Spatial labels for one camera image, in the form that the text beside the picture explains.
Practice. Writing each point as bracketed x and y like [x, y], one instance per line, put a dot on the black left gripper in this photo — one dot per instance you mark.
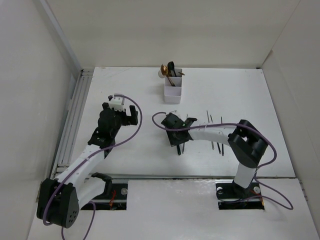
[130, 120]

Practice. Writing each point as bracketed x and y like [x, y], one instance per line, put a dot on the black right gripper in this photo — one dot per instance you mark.
[168, 131]

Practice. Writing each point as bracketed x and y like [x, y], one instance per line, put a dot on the gold fork green handle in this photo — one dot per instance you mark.
[178, 150]

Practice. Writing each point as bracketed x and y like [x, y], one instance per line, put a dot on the white ceramic spoon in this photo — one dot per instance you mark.
[160, 74]

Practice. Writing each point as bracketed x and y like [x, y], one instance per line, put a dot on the black spoon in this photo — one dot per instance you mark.
[171, 69]

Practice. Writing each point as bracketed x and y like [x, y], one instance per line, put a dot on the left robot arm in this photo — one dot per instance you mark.
[60, 199]

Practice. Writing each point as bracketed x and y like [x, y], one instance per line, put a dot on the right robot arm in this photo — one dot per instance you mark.
[246, 142]

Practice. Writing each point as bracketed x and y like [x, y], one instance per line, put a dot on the white compartment organizer box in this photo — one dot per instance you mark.
[173, 94]

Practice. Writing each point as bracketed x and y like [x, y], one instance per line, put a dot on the black chopstick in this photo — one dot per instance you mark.
[218, 145]
[222, 145]

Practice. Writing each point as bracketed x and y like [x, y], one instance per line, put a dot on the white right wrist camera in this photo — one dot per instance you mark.
[176, 113]

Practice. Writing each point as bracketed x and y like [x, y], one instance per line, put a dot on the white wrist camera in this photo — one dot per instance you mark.
[176, 113]
[116, 103]

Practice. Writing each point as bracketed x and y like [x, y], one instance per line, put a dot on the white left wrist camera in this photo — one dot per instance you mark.
[116, 103]

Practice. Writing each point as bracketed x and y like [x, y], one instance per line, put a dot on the aluminium rail frame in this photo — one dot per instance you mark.
[75, 108]

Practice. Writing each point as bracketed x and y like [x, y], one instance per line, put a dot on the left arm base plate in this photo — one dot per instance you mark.
[116, 200]

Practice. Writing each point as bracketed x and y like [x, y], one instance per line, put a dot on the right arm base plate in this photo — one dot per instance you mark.
[233, 197]

